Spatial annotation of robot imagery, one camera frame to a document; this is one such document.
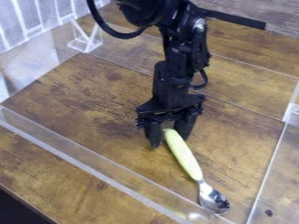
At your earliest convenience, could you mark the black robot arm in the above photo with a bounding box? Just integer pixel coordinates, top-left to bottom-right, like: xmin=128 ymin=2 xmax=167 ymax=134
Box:
xmin=118 ymin=0 xmax=211 ymax=147

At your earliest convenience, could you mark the clear acrylic triangle bracket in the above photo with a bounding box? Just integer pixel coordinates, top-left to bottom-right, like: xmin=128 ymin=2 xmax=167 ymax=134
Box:
xmin=67 ymin=20 xmax=103 ymax=53

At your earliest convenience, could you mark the clear acrylic wall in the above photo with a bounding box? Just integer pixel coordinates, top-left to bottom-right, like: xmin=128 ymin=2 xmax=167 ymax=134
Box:
xmin=0 ymin=105 xmax=234 ymax=224
xmin=247 ymin=82 xmax=299 ymax=224
xmin=0 ymin=23 xmax=79 ymax=102

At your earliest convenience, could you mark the clear acrylic front wall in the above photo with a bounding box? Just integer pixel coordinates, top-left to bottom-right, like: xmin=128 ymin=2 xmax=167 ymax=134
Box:
xmin=0 ymin=105 xmax=234 ymax=224

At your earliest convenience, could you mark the clear acrylic left wall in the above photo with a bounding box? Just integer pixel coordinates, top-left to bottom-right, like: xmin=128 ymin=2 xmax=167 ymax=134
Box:
xmin=0 ymin=23 xmax=79 ymax=102

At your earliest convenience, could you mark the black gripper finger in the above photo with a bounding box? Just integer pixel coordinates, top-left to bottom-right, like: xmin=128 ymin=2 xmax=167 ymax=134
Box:
xmin=144 ymin=121 xmax=162 ymax=148
xmin=174 ymin=108 xmax=202 ymax=139

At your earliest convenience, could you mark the black cable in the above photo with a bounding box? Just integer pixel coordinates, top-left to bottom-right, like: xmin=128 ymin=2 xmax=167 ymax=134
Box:
xmin=85 ymin=0 xmax=156 ymax=40

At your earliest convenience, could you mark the black strip on table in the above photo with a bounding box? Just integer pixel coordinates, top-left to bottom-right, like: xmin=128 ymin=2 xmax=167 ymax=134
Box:
xmin=206 ymin=10 xmax=267 ymax=30

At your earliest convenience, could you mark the green handled metal spoon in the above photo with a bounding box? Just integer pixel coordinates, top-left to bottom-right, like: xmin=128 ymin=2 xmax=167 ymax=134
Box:
xmin=163 ymin=129 xmax=230 ymax=214

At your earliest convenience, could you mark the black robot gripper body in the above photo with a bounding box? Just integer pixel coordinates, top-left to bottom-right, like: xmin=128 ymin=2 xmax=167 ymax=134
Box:
xmin=135 ymin=60 xmax=207 ymax=129

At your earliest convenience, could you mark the clear acrylic right wall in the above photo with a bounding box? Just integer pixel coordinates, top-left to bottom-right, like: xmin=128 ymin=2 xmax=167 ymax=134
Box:
xmin=247 ymin=82 xmax=299 ymax=224

